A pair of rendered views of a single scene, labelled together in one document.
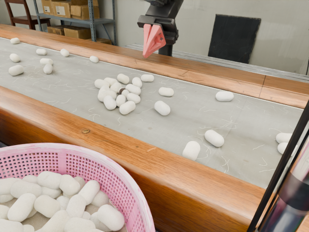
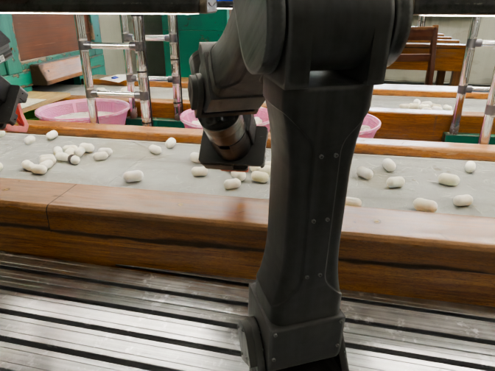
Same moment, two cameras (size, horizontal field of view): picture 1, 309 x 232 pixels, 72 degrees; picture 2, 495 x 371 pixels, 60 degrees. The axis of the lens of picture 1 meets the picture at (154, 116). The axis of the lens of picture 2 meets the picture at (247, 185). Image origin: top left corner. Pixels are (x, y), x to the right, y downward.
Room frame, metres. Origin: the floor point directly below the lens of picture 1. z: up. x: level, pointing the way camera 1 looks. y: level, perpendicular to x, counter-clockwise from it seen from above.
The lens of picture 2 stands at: (1.22, -0.16, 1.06)
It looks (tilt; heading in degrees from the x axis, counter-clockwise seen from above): 23 degrees down; 163
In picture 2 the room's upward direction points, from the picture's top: straight up
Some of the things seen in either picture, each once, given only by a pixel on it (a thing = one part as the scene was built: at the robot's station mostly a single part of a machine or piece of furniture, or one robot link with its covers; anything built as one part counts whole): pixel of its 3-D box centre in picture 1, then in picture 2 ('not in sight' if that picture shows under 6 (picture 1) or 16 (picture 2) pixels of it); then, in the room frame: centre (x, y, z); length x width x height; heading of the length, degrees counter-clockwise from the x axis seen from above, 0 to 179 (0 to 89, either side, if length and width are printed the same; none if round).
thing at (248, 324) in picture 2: not in sight; (292, 349); (0.95, -0.04, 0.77); 0.09 x 0.06 x 0.06; 90
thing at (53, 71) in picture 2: not in sight; (63, 68); (-0.55, -0.35, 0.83); 0.30 x 0.06 x 0.07; 153
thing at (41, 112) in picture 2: not in sight; (85, 123); (-0.12, -0.27, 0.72); 0.27 x 0.27 x 0.10
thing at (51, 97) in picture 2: not in sight; (18, 104); (-0.22, -0.46, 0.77); 0.33 x 0.15 x 0.01; 153
